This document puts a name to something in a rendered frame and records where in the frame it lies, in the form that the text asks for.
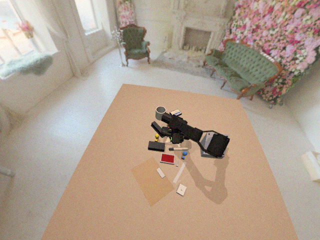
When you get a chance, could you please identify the grey cup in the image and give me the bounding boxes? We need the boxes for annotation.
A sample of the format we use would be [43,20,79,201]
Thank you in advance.
[155,106,166,121]

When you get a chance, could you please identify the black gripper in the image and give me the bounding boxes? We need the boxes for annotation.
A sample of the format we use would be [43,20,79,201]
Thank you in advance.
[161,126,190,140]

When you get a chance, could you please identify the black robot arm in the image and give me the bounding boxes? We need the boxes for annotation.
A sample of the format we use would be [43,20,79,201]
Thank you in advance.
[161,112,230,158]

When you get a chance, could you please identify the cream inspection card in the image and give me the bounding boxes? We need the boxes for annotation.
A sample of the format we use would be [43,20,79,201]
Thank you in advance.
[165,137,181,147]

